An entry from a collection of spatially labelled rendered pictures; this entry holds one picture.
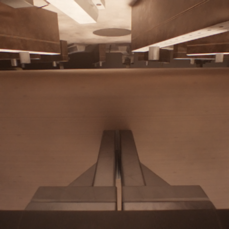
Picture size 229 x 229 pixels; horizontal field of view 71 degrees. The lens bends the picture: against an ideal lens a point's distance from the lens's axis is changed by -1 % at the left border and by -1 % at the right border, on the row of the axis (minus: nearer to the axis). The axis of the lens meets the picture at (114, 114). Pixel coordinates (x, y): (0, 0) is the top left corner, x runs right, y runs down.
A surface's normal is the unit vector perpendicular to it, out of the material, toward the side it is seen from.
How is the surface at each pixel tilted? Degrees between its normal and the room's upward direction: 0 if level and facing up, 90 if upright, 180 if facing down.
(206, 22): 90
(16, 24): 90
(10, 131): 90
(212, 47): 90
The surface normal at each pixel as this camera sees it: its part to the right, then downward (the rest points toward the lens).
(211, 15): -0.98, 0.07
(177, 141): 0.04, 0.27
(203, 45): -0.54, 0.24
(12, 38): 0.85, 0.14
